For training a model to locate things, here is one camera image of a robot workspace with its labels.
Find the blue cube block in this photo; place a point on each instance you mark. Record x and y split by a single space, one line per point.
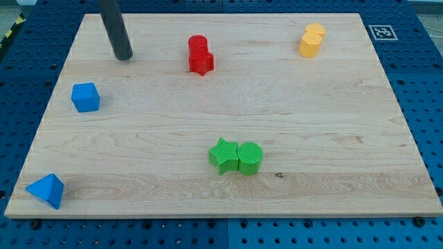
85 97

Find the light wooden board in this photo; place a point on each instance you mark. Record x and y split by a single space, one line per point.
335 142

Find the green star block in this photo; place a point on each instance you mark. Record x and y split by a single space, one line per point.
224 156

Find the green cylinder block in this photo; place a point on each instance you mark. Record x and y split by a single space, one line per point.
250 156

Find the red star block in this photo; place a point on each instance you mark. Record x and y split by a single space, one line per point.
201 63

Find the red cylinder block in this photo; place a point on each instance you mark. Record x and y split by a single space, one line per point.
197 45

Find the yellow hexagon block front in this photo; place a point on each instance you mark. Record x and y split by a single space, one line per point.
310 44

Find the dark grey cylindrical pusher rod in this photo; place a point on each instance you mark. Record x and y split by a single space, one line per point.
112 19

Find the blue triangular prism block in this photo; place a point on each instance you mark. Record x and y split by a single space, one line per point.
49 189

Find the white fiducial marker tag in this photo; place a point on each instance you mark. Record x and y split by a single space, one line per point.
383 33

